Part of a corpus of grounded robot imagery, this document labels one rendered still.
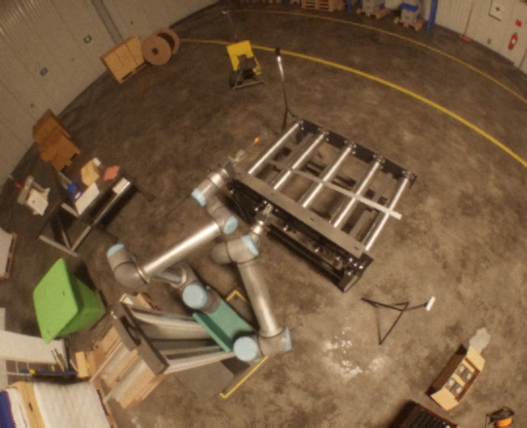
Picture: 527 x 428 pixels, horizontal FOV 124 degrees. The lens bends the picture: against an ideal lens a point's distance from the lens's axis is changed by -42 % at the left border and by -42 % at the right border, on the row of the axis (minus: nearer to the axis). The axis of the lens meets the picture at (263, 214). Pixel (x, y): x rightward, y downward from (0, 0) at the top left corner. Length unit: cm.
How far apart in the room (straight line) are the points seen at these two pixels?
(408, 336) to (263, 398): 161
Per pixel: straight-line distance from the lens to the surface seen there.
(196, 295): 160
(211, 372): 189
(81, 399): 358
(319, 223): 154
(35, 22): 1067
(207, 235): 118
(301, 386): 264
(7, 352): 373
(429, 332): 289
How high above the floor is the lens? 257
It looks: 61 degrees down
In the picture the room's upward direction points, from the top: 22 degrees counter-clockwise
